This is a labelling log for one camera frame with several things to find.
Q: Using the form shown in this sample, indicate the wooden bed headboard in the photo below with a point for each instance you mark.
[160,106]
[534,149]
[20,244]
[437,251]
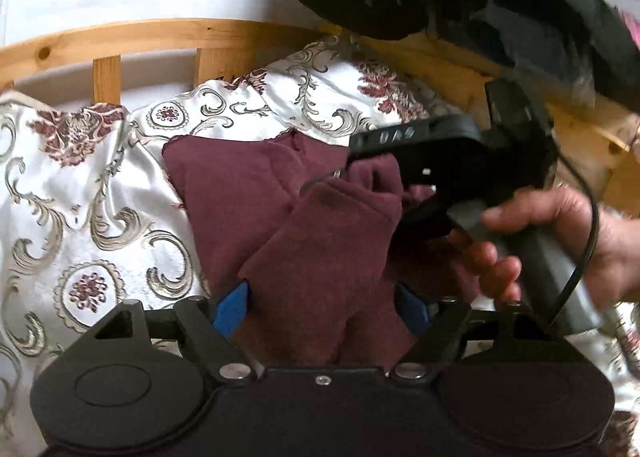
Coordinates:
[150,39]

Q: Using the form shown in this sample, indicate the maroon knit garment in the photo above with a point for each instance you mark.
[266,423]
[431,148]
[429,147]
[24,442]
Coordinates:
[310,237]

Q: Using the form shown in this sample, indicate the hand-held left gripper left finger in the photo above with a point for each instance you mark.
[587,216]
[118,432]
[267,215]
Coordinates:
[232,308]

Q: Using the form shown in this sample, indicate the person's right hand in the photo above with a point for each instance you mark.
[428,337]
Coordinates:
[560,217]

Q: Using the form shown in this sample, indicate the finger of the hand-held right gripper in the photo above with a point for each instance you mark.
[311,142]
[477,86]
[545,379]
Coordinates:
[325,180]

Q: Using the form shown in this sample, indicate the pink curtain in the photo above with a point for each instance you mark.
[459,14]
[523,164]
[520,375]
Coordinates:
[631,27]

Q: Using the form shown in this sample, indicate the white floral patterned bedsheet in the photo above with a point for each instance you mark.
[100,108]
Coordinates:
[85,197]

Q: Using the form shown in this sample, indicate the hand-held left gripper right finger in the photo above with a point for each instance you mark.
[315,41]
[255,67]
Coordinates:
[412,311]

